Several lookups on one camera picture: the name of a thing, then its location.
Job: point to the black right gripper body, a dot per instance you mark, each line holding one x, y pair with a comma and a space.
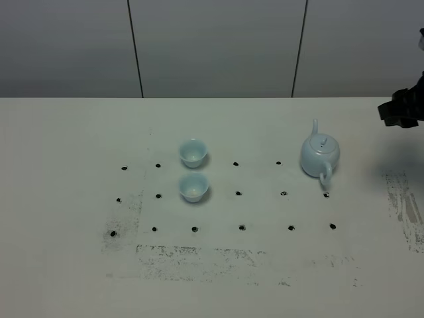
415, 103

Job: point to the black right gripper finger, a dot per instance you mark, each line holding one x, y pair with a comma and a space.
397, 107
401, 121

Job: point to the light blue porcelain teapot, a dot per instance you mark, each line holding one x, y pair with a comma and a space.
319, 156

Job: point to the far light blue teacup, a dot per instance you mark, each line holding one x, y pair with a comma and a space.
192, 152

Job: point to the light blue teacup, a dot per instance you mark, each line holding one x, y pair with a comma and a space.
193, 186
192, 152

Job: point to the near light blue teacup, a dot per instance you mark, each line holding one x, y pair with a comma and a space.
193, 186

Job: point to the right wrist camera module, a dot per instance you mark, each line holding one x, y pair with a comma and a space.
421, 39

